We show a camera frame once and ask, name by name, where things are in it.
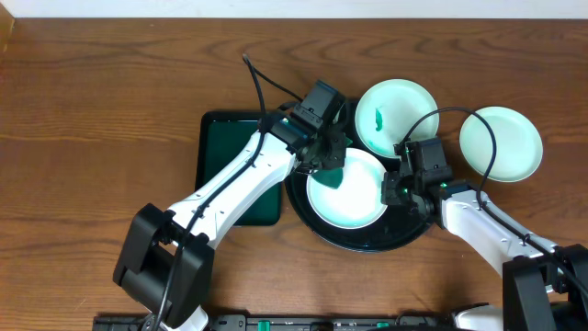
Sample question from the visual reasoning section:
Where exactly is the green scouring pad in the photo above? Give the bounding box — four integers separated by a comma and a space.
311, 168, 344, 189

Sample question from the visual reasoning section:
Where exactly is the white plate green stain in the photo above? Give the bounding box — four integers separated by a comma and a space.
306, 148, 388, 230

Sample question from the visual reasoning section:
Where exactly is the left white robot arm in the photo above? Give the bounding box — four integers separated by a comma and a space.
113, 104, 349, 330

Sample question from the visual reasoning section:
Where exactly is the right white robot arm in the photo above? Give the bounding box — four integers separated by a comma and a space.
381, 170, 587, 330

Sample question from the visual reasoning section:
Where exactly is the round black tray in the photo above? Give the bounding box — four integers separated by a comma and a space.
284, 98, 435, 254

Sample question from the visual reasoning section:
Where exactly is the black rectangular water tray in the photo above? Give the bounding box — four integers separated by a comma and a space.
195, 110, 282, 226

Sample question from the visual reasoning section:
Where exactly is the light green plate green stain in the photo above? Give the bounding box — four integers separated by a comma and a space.
355, 79, 437, 158

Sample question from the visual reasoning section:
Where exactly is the right black cable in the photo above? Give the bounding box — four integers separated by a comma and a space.
397, 106, 588, 295

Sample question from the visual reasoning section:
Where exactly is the black cable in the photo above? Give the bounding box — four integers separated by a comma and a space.
146, 53, 304, 331
397, 106, 588, 295

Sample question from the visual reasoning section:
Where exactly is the left black cable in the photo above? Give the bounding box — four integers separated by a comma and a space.
146, 53, 304, 331

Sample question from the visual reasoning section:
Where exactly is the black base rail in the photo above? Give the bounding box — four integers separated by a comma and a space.
91, 314, 457, 331

